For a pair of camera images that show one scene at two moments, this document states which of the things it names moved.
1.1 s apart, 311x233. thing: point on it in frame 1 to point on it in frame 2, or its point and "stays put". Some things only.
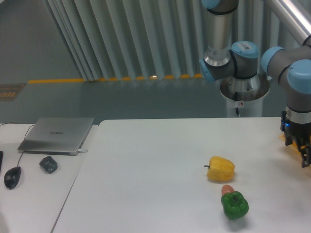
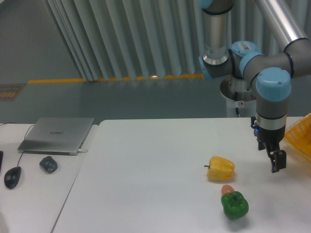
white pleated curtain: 151,40 stays put
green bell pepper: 234,205 stays put
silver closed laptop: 57,136 stays put
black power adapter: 49,164 stays put
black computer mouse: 12,177 stays put
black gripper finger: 305,150 to 278,159
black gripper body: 300,132 to 271,138
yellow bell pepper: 220,169 stays put
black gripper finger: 288,140 to 261,146
